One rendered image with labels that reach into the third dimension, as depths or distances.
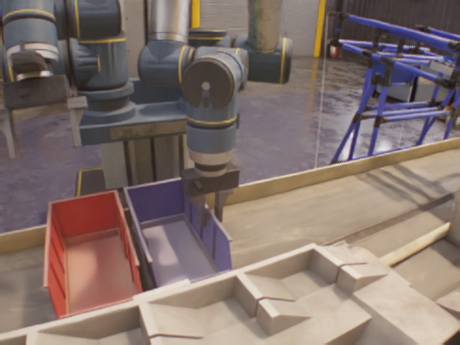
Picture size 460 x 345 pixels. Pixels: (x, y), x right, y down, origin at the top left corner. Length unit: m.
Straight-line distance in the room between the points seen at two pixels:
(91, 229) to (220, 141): 0.50
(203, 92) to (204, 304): 0.39
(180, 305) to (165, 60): 0.56
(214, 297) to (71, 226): 0.53
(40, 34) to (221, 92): 0.38
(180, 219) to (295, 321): 0.59
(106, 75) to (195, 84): 0.72
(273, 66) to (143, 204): 0.75
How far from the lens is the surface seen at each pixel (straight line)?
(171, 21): 0.82
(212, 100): 0.62
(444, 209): 1.39
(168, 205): 0.98
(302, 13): 13.07
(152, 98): 1.57
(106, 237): 0.98
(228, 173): 0.73
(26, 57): 0.67
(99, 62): 1.29
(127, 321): 0.55
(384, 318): 0.56
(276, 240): 0.96
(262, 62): 1.31
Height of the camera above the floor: 1.35
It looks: 28 degrees down
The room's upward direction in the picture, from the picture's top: 3 degrees clockwise
